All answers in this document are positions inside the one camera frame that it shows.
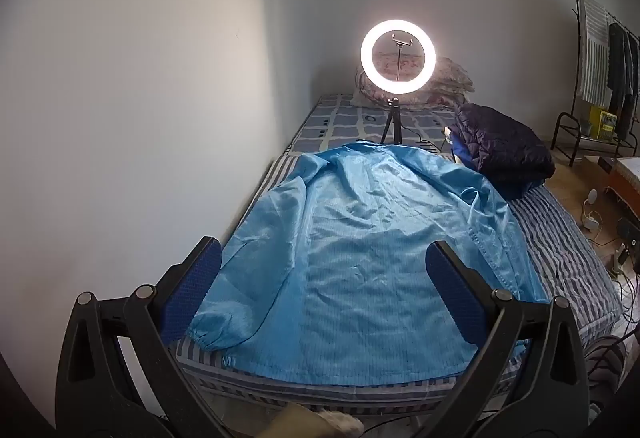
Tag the beige fuzzy slipper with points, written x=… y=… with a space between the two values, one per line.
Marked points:
x=320 y=425

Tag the cream garment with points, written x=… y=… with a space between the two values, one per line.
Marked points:
x=448 y=132

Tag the white round device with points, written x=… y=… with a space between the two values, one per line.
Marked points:
x=591 y=197

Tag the light blue jacket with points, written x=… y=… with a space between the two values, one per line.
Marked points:
x=350 y=243

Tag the striped hanging towel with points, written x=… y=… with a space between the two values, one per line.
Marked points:
x=595 y=52

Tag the floral pillow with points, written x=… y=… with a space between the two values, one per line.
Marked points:
x=450 y=77

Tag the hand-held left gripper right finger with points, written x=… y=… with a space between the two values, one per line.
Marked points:
x=455 y=288

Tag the dark navy puffer jacket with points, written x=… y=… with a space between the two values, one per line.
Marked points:
x=500 y=142

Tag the black clothes rack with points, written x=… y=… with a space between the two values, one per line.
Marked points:
x=567 y=114

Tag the black tripod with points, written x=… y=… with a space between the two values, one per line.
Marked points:
x=396 y=117

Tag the wooden cabinet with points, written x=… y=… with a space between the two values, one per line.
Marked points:
x=625 y=183

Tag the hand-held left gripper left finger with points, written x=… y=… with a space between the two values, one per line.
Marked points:
x=192 y=288

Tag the white power strip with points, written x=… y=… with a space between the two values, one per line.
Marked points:
x=592 y=220

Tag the yellow box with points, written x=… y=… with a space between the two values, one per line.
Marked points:
x=602 y=120

